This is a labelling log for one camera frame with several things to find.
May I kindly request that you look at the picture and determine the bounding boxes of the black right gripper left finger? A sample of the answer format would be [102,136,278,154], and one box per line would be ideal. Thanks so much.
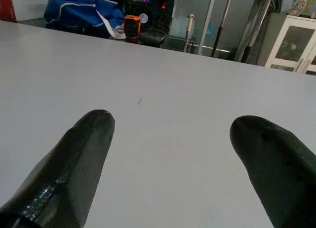
[0,109,116,228]

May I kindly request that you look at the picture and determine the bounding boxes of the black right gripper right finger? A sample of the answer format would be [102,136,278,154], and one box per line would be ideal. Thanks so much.
[229,115,316,228]

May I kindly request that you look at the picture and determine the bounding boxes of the white glass-door cabinet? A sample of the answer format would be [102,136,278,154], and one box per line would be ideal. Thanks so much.
[265,14,316,76]

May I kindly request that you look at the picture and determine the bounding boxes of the silver metal pole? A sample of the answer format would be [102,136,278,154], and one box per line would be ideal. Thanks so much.
[244,0,276,63]

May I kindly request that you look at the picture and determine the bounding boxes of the black case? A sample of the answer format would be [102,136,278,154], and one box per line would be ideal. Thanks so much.
[139,29,166,45]

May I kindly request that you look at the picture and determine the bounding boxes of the orange and black device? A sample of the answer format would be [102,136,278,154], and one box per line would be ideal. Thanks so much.
[123,14,142,43]

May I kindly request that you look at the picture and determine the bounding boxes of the blue fabric bag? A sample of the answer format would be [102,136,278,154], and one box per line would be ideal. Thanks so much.
[43,0,126,40]

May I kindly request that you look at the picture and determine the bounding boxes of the metal pole with black grip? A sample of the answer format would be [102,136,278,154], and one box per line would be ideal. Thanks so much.
[211,0,235,57]

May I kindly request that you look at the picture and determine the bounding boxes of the plush toy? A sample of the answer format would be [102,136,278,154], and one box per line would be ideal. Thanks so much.
[287,0,316,19]

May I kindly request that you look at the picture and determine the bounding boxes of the red and white cardboard box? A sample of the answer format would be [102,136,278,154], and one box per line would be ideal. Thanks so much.
[0,0,50,23]

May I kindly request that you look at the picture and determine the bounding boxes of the computer with coloured lights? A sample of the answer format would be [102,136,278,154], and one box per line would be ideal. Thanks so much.
[138,0,176,16]

